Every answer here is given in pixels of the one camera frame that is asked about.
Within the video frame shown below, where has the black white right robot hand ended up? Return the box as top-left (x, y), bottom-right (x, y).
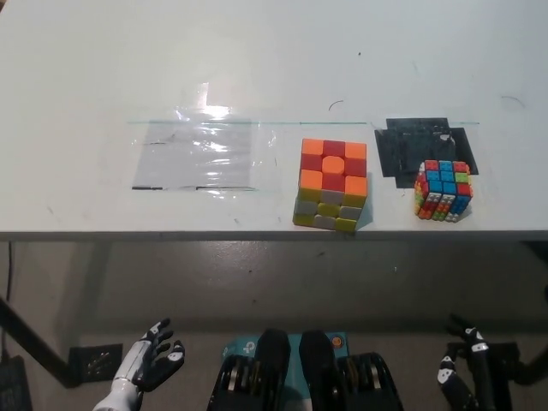
top-left (436, 314), bottom-right (493, 411)

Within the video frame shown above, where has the small multicolour studded cube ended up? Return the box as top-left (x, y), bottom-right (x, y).
top-left (413, 159), bottom-right (474, 223)

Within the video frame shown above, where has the black box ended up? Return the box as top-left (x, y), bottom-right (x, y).
top-left (0, 354), bottom-right (33, 411)

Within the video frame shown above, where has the clear plastic sheet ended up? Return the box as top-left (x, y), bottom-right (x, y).
top-left (130, 118), bottom-right (258, 192)

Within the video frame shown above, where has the black foot plate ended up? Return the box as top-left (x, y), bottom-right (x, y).
top-left (68, 342), bottom-right (126, 385)

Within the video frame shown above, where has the black teal robot torso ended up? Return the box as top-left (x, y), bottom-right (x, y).
top-left (207, 327), bottom-right (403, 411)

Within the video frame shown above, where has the clear plastic film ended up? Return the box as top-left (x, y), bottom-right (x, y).
top-left (128, 80), bottom-right (282, 199)

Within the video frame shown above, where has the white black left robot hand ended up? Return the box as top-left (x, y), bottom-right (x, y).
top-left (111, 317), bottom-right (187, 393)

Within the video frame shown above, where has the big orange red yellow cube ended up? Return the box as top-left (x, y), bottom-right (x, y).
top-left (292, 137), bottom-right (370, 235)

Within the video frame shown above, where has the black table leg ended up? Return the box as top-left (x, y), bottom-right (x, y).
top-left (0, 295), bottom-right (77, 389)

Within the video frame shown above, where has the black tape patch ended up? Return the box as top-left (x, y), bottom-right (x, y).
top-left (373, 117), bottom-right (480, 189)

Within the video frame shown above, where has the thin black cable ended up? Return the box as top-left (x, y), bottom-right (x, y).
top-left (5, 241), bottom-right (14, 301)

